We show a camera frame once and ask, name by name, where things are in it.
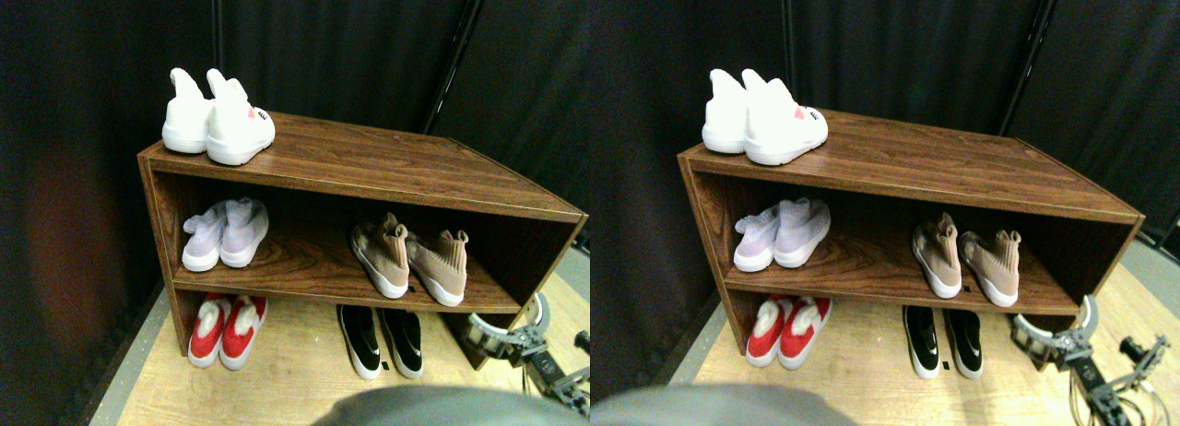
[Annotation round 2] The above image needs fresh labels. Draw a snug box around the white shoe with red mark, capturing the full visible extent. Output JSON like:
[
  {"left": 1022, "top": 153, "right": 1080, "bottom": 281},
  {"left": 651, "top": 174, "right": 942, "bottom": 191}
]
[
  {"left": 742, "top": 68, "right": 829, "bottom": 166},
  {"left": 205, "top": 68, "right": 277, "bottom": 166}
]

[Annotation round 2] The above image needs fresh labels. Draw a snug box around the black shoe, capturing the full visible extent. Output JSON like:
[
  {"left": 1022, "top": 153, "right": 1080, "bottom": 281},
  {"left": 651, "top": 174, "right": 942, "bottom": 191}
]
[
  {"left": 945, "top": 308, "right": 985, "bottom": 380},
  {"left": 336, "top": 304, "right": 384, "bottom": 381},
  {"left": 380, "top": 308, "right": 426, "bottom": 380},
  {"left": 903, "top": 305, "right": 942, "bottom": 380}
]

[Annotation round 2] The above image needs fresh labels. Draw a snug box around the black bracket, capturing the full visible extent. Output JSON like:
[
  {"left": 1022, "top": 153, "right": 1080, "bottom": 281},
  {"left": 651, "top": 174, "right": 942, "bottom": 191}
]
[
  {"left": 1102, "top": 334, "right": 1172, "bottom": 397},
  {"left": 558, "top": 329, "right": 590, "bottom": 390}
]

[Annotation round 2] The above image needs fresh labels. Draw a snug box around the lilac shoe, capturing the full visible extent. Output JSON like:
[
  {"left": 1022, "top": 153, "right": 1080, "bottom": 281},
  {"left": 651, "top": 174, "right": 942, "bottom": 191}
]
[
  {"left": 182, "top": 205, "right": 230, "bottom": 273},
  {"left": 734, "top": 207, "right": 782, "bottom": 273},
  {"left": 219, "top": 197, "right": 270, "bottom": 268},
  {"left": 773, "top": 198, "right": 832, "bottom": 268}
]

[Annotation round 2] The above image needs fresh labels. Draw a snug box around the curtain stand pole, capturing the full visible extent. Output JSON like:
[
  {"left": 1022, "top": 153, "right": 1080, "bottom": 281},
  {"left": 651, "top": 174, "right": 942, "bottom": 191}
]
[
  {"left": 211, "top": 0, "right": 228, "bottom": 77},
  {"left": 421, "top": 0, "right": 491, "bottom": 136},
  {"left": 999, "top": 0, "right": 1063, "bottom": 136}
]

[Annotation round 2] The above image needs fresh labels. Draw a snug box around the beige shoe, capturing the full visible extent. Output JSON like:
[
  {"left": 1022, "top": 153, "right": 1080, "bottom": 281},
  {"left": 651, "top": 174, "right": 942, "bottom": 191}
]
[
  {"left": 350, "top": 213, "right": 410, "bottom": 300},
  {"left": 959, "top": 230, "right": 1022, "bottom": 308},
  {"left": 406, "top": 229, "right": 469, "bottom": 308},
  {"left": 912, "top": 213, "right": 963, "bottom": 300}
]

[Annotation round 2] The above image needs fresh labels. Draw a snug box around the brown shoe rack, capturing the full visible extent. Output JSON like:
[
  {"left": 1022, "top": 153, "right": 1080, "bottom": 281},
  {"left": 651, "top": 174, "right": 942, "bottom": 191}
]
[
  {"left": 678, "top": 111, "right": 1146, "bottom": 358},
  {"left": 138, "top": 112, "right": 589, "bottom": 372}
]

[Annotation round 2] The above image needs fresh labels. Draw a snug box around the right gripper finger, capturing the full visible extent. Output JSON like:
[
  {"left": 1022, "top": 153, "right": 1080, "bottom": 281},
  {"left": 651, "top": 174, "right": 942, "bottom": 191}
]
[
  {"left": 1011, "top": 313, "right": 1066, "bottom": 353},
  {"left": 465, "top": 313, "right": 519, "bottom": 353},
  {"left": 1067, "top": 293, "right": 1101, "bottom": 346},
  {"left": 518, "top": 292, "right": 552, "bottom": 346}
]

